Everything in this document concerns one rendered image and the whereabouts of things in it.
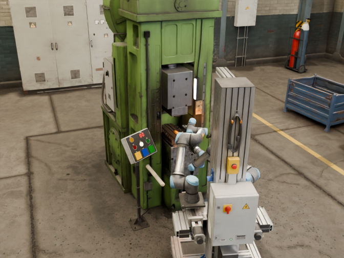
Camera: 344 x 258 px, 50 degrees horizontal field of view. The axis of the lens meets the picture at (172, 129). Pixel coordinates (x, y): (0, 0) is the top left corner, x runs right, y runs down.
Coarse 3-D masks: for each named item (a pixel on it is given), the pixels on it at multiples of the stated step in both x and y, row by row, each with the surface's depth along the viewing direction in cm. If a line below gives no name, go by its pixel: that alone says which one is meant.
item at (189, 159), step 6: (180, 126) 476; (162, 138) 444; (162, 144) 443; (168, 144) 429; (174, 144) 429; (198, 144) 437; (162, 150) 456; (168, 150) 429; (174, 150) 425; (186, 150) 432; (162, 156) 459; (168, 156) 440; (174, 156) 428; (186, 156) 436; (192, 156) 440; (162, 162) 463; (168, 162) 444; (174, 162) 431; (186, 162) 439; (162, 168) 460; (168, 168) 447; (174, 168) 435; (186, 168) 443; (198, 168) 451; (168, 174) 445; (186, 174) 446; (192, 174) 451
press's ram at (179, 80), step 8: (176, 64) 427; (168, 72) 397; (176, 72) 397; (184, 72) 399; (168, 80) 394; (176, 80) 398; (184, 80) 402; (168, 88) 398; (176, 88) 402; (184, 88) 406; (168, 96) 401; (176, 96) 406; (184, 96) 410; (168, 104) 405; (176, 104) 410; (184, 104) 414
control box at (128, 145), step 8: (128, 136) 382; (136, 136) 389; (144, 136) 396; (128, 144) 379; (136, 144) 386; (144, 144) 394; (152, 144) 401; (128, 152) 381; (136, 152) 384; (136, 160) 381
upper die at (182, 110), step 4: (164, 108) 427; (176, 108) 411; (180, 108) 414; (184, 108) 416; (168, 112) 419; (172, 112) 411; (176, 112) 413; (180, 112) 416; (184, 112) 418; (172, 116) 413
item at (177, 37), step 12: (168, 24) 385; (180, 24) 391; (192, 24) 398; (168, 36) 391; (180, 36) 397; (192, 36) 403; (168, 48) 396; (180, 48) 402; (192, 48) 408; (168, 60) 401; (180, 60) 407; (192, 60) 414
